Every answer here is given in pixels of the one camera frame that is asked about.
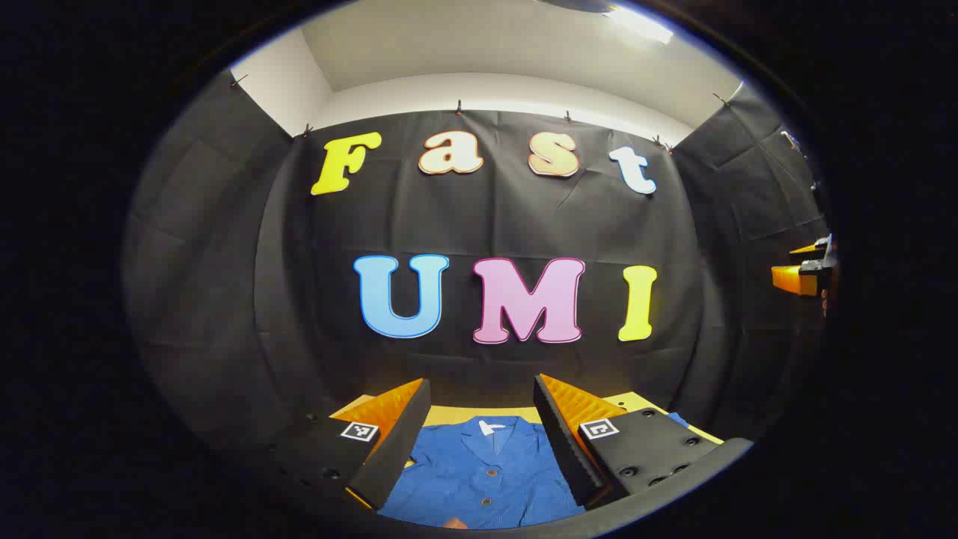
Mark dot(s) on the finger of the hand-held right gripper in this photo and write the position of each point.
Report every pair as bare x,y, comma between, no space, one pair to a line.
810,246
789,279

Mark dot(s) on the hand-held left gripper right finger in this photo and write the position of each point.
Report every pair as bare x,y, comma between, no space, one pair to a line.
561,442

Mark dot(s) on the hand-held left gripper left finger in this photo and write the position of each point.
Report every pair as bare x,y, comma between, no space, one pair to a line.
389,457

